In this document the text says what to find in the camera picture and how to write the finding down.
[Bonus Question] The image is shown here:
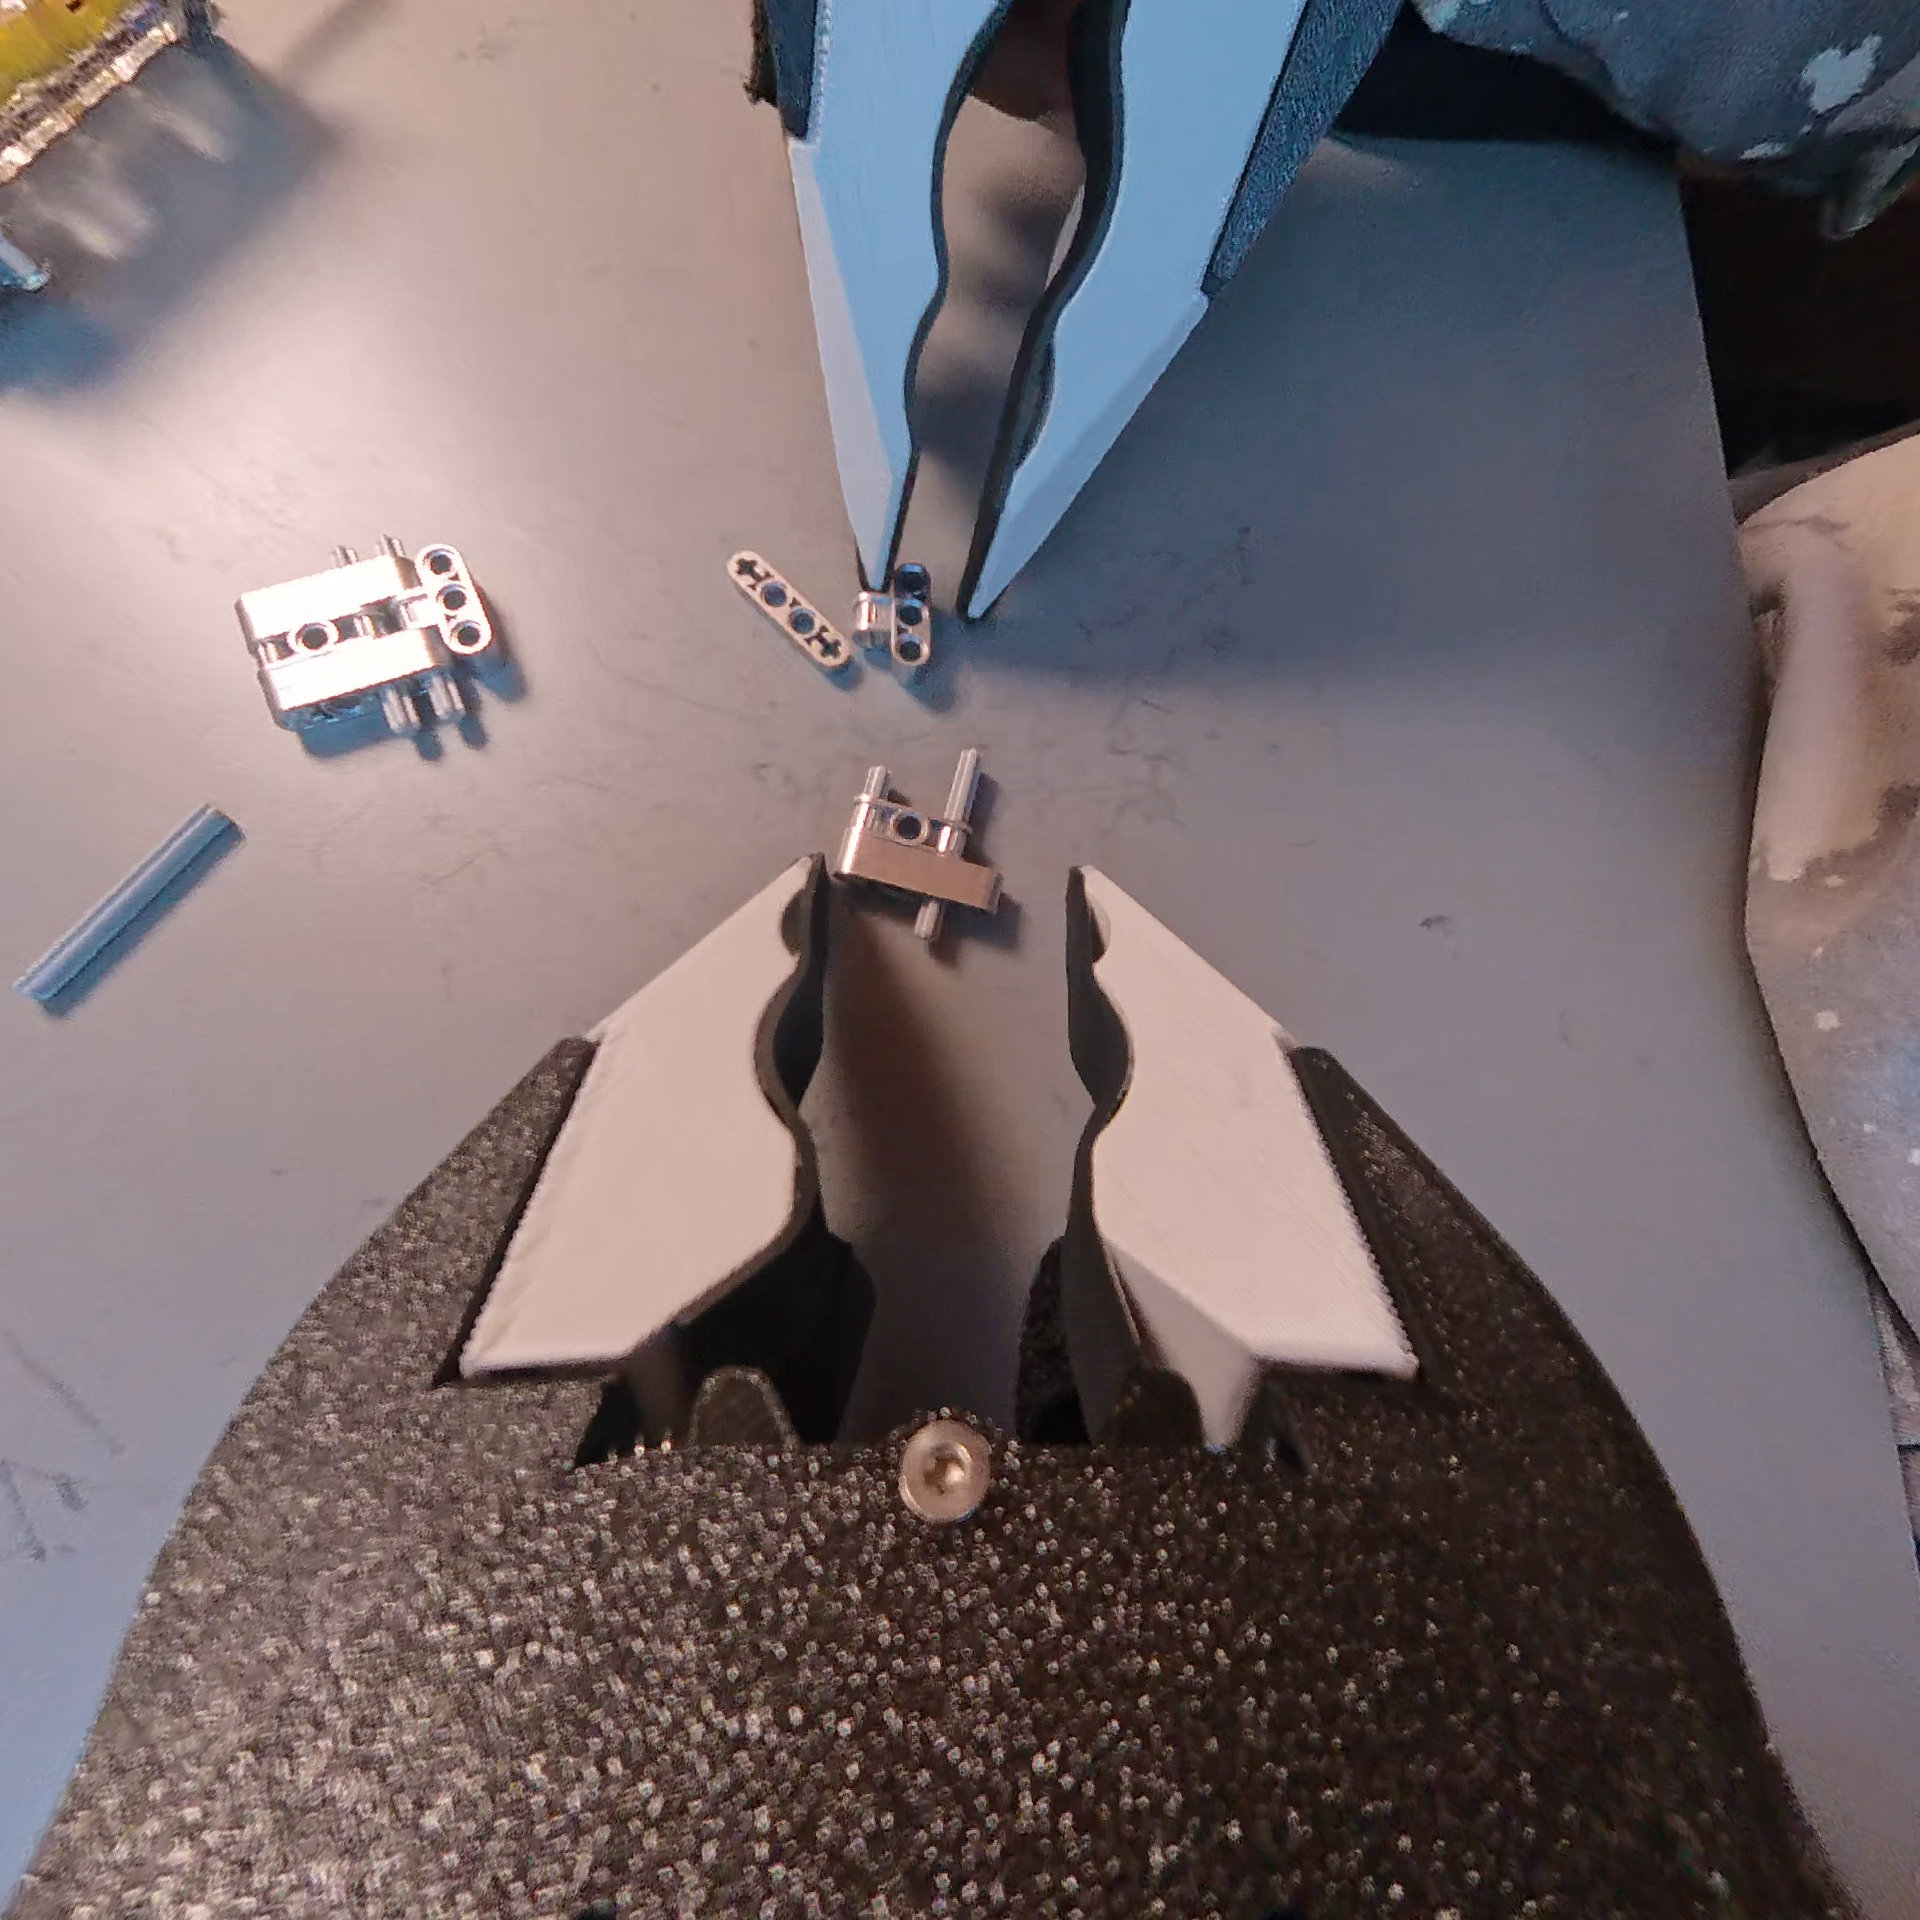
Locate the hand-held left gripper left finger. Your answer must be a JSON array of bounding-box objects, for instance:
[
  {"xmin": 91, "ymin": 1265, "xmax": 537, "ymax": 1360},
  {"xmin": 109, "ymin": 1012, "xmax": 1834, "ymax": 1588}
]
[{"xmin": 457, "ymin": 854, "xmax": 835, "ymax": 1419}]

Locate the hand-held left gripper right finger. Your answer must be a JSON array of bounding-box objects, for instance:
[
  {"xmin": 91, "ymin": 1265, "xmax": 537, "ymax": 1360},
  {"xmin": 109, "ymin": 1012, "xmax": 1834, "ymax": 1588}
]
[{"xmin": 1064, "ymin": 861, "xmax": 1419, "ymax": 1450}]

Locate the clear engine block model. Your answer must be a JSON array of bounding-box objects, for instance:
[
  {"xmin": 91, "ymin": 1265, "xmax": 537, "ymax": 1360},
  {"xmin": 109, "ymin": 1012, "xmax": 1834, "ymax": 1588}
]
[{"xmin": 0, "ymin": 0, "xmax": 220, "ymax": 294}]

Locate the chrome T-shaped connector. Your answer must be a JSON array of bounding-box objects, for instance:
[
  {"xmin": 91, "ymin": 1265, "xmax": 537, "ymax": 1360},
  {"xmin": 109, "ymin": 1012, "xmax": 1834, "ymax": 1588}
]
[{"xmin": 850, "ymin": 560, "xmax": 938, "ymax": 666}]

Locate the chrome beam assembly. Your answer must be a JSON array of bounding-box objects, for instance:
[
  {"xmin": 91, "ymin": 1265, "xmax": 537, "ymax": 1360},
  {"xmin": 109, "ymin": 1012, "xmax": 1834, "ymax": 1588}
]
[{"xmin": 235, "ymin": 534, "xmax": 500, "ymax": 736}]

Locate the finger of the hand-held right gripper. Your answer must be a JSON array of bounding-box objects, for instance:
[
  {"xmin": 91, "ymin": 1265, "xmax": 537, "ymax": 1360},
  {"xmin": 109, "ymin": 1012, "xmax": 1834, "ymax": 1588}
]
[
  {"xmin": 960, "ymin": 0, "xmax": 1310, "ymax": 625},
  {"xmin": 787, "ymin": 0, "xmax": 998, "ymax": 595}
]

